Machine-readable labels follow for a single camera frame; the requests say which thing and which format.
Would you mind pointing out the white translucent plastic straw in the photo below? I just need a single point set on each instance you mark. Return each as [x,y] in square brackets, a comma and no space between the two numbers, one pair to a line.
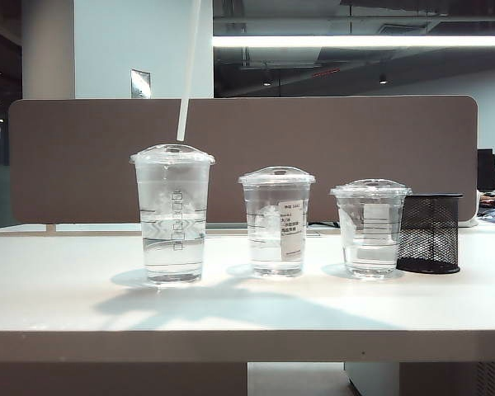
[189,74]

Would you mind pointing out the medium clear labelled plastic cup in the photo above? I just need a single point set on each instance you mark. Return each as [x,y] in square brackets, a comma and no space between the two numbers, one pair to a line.
[272,231]

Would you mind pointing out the large clear lidded plastic cup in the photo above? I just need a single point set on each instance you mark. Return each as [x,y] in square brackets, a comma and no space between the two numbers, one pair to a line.
[169,231]

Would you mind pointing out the small clear lidded plastic cup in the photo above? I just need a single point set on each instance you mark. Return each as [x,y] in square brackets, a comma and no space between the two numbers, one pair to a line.
[369,247]

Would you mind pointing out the silver sign on pillar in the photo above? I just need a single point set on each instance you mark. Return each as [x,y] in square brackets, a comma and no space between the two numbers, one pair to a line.
[140,84]

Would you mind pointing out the brown fabric desk partition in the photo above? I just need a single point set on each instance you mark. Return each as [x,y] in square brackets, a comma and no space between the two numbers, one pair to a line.
[86,165]

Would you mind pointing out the long white ceiling light strip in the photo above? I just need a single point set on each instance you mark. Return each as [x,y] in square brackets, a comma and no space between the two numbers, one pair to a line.
[354,41]

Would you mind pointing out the black computer monitor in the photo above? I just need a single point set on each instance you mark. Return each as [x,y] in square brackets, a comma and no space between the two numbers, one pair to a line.
[486,169]

